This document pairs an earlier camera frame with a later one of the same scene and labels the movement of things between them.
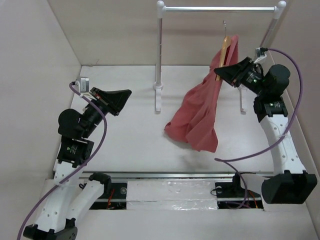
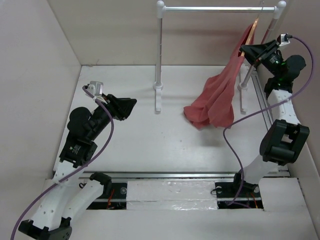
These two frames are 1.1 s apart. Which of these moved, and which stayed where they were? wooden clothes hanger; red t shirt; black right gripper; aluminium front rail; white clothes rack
Moved: black right gripper; red t shirt; wooden clothes hanger
Stayed: white clothes rack; aluminium front rail
